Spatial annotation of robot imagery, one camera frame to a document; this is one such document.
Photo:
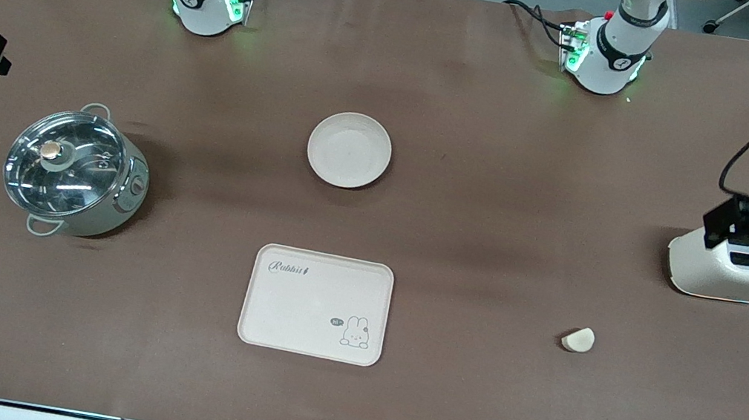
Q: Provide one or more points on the white steamed bun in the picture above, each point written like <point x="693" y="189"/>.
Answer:
<point x="581" y="341"/>

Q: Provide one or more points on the cream round plate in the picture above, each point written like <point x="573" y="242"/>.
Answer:
<point x="349" y="150"/>

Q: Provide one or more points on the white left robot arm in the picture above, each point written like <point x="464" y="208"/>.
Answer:
<point x="617" y="53"/>

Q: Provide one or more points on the cream two-slot toaster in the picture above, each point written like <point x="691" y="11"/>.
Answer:
<point x="709" y="277"/>

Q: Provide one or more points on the glass pot lid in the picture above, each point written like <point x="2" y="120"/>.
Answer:
<point x="77" y="187"/>

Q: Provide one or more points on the grey electric cooking pot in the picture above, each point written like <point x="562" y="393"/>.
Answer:
<point x="130" y="195"/>

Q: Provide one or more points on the office chair caster base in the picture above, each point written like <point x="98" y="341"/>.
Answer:
<point x="732" y="15"/>

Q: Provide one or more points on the brown table cover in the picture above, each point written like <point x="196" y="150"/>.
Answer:
<point x="504" y="148"/>

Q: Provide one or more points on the cream rabbit print tray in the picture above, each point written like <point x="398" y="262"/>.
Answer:
<point x="307" y="304"/>

